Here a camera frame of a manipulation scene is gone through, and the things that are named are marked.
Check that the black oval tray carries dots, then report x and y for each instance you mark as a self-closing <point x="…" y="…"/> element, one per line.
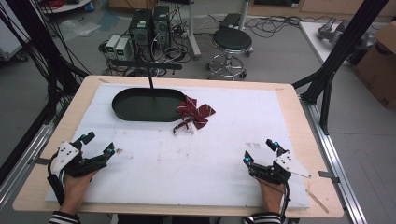
<point x="146" y="105"/>

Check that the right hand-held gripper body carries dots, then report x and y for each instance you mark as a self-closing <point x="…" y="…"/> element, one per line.
<point x="288" y="165"/>

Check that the brown cardboard box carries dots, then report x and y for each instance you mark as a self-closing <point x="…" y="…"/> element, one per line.
<point x="378" y="68"/>

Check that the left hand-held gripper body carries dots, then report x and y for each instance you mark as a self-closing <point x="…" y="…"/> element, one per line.
<point x="70" y="161"/>

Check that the white low platform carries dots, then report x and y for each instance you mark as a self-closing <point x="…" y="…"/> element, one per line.
<point x="320" y="40"/>

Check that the black computer tower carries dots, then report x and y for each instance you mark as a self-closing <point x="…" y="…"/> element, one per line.
<point x="140" y="29"/>
<point x="161" y="26"/>

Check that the aluminium frame rail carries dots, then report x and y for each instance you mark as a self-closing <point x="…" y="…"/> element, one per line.
<point x="25" y="161"/>
<point x="336" y="161"/>

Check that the black round stool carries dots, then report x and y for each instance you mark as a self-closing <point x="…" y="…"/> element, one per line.
<point x="232" y="40"/>

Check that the person's right hand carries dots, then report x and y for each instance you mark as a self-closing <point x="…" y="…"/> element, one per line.
<point x="272" y="197"/>

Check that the white power supply box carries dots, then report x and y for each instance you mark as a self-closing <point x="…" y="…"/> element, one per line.
<point x="123" y="49"/>
<point x="112" y="45"/>

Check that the black T-shaped stand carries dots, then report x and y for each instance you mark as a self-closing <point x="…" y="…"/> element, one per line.
<point x="146" y="65"/>

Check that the person's left hand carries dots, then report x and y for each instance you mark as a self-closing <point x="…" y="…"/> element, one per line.
<point x="73" y="193"/>

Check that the white foam mat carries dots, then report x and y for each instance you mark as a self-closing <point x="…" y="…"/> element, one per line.
<point x="193" y="165"/>

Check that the white metal stand leg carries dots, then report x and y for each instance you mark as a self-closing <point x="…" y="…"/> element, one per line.
<point x="193" y="34"/>

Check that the thin wooden stick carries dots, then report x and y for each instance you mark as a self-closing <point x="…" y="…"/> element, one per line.
<point x="317" y="201"/>

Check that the black metal frame post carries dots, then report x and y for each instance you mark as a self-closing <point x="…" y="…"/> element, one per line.
<point x="40" y="56"/>
<point x="339" y="53"/>

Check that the red striped bow tie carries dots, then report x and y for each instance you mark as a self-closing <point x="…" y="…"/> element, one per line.
<point x="199" y="113"/>

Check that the flat black device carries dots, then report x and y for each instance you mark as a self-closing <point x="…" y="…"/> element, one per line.
<point x="230" y="20"/>

